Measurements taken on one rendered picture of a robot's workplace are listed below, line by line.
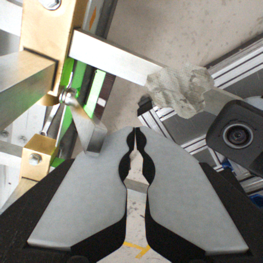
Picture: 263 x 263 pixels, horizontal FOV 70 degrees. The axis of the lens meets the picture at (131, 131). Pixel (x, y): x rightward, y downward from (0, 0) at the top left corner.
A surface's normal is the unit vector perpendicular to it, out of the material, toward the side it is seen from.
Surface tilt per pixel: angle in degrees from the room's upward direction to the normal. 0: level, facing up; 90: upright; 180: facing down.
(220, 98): 0
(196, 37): 0
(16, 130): 0
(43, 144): 90
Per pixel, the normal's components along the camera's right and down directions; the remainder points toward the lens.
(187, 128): -0.01, 0.51
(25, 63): 0.37, -0.80
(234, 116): -0.47, 0.30
